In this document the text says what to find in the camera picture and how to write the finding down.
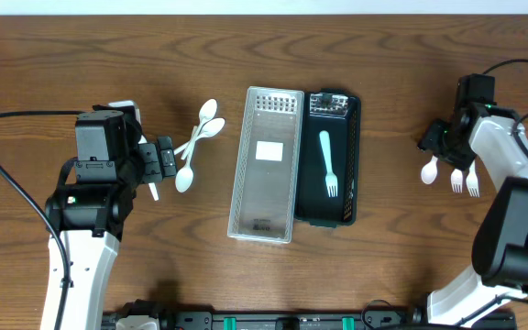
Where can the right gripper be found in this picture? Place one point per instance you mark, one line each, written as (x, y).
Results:
(439, 144)

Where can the white spoon cluster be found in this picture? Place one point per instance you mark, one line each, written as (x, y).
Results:
(209, 130)
(184, 177)
(206, 114)

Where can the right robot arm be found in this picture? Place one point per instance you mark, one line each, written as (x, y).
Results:
(498, 273)

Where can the pale blue plastic fork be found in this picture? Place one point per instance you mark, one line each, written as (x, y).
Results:
(331, 181)

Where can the clear plastic basket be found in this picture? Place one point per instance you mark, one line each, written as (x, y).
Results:
(263, 198)

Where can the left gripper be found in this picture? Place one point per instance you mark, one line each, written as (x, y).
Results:
(151, 161)

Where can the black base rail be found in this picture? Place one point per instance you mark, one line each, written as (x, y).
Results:
(151, 315)

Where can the white fork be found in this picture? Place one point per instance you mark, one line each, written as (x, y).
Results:
(472, 181)
(456, 179)

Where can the black plastic basket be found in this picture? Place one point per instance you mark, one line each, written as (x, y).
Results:
(338, 112)

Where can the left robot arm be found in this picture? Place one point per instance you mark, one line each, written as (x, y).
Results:
(93, 197)

